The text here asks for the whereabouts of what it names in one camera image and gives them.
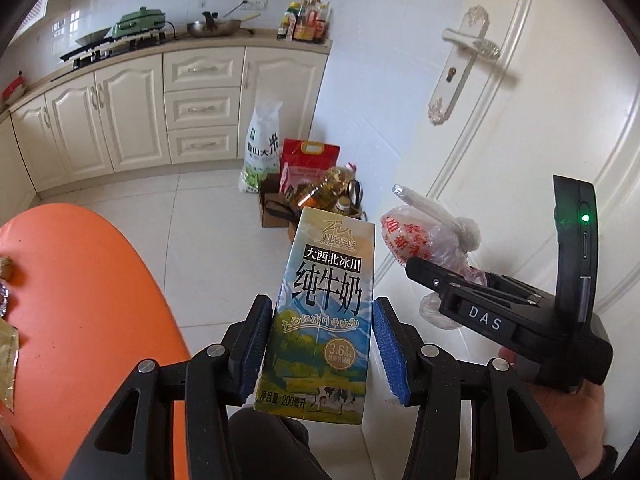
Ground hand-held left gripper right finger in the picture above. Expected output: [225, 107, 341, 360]
[372, 297, 581, 480]

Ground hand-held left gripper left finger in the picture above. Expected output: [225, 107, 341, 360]
[65, 294, 281, 480]

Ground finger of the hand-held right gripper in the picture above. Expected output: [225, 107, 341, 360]
[479, 272, 543, 311]
[405, 258, 483, 307]

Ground red print plastic bag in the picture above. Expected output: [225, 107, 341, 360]
[380, 183, 488, 331]

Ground milk carton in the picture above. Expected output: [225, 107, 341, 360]
[252, 206, 377, 425]

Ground person's right forearm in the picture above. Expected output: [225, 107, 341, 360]
[575, 445, 623, 480]

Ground person's right hand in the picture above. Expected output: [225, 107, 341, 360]
[492, 350, 621, 478]

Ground cooking oil bottle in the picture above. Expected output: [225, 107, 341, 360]
[297, 162, 358, 211]

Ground cardboard box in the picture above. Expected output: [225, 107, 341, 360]
[257, 174, 301, 241]

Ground white door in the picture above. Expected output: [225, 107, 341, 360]
[312, 0, 640, 376]

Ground red rice bag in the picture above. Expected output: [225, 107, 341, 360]
[279, 138, 342, 196]

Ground orange round table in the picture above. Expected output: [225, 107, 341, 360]
[0, 203, 193, 480]

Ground white rice sack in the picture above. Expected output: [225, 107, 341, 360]
[237, 100, 283, 195]

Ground cream lower kitchen cabinets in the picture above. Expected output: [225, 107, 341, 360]
[0, 40, 333, 196]

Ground group of condiment bottles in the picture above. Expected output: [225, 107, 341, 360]
[276, 0, 333, 43]

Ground steel frying pan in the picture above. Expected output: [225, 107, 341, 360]
[186, 0, 261, 39]

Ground black gas stove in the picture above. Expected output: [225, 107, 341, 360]
[59, 30, 168, 71]

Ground green electric pot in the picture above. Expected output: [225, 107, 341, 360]
[111, 6, 171, 40]

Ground dark wok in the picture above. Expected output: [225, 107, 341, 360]
[74, 27, 113, 46]

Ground silver door handle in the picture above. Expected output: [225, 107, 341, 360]
[427, 4, 518, 126]

